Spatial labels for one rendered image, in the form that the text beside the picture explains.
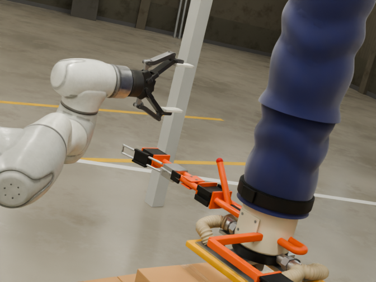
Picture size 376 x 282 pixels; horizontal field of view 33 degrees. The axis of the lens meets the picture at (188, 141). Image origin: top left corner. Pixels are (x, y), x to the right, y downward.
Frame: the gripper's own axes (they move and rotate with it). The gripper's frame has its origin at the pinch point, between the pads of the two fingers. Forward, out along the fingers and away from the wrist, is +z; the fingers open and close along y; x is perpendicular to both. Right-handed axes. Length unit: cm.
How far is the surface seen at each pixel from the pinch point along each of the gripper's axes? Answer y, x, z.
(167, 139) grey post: 96, -243, 200
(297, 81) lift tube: -11.7, 31.5, 11.6
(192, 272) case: 63, 1, 22
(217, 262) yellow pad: 45, 24, 8
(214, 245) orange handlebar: 34.1, 33.1, -5.0
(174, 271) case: 63, -2, 16
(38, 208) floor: 157, -252, 101
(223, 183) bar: 28.5, 5.1, 21.3
